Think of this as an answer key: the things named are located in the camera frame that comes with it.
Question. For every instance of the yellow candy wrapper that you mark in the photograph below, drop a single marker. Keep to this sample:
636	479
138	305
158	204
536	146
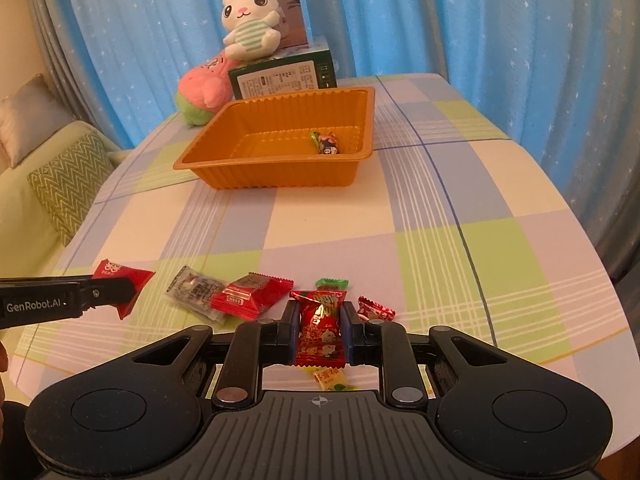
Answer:
332	379

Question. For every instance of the white bunny plush toy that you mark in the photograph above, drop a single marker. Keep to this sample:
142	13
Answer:
252	28

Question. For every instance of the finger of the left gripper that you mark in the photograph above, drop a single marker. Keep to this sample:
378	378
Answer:
97	292

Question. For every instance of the green chevron cushion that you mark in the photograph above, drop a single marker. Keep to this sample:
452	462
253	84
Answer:
67	185

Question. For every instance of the green printed box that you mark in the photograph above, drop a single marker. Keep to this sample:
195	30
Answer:
293	69

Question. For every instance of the blue star curtain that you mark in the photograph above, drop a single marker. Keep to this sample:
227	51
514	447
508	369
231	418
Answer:
560	77

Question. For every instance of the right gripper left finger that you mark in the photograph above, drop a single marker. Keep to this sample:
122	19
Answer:
256	345

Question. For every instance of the grey cushion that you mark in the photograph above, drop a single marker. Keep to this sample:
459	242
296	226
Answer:
29	117

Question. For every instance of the orange plastic tray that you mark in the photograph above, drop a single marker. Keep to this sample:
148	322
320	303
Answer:
265	142

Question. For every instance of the light green sofa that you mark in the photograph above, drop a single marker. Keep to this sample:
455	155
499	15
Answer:
29	243

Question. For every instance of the left hand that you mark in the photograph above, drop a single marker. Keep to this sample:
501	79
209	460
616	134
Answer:
4	365

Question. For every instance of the clear dark snack packet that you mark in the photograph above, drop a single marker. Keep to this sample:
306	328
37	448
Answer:
195	292

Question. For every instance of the pink starfish plush toy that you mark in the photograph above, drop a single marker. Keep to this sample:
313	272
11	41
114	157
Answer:
205	89

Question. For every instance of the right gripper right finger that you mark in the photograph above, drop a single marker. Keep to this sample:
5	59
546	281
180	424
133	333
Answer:
386	346

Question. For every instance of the small red candy packet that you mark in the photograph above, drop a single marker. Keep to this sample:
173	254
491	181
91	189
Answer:
371	310

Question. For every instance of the green topped clear candy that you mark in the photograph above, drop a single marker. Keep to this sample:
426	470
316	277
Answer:
332	284

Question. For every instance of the checkered tablecloth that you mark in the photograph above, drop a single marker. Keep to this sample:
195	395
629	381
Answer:
449	222

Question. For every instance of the green long snack packet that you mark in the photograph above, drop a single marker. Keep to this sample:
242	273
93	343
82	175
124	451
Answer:
325	144

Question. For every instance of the red gold candy packet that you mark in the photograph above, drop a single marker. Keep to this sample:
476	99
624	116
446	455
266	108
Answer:
319	341

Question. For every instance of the large red snack packet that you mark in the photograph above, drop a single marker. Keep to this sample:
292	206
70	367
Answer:
140	277

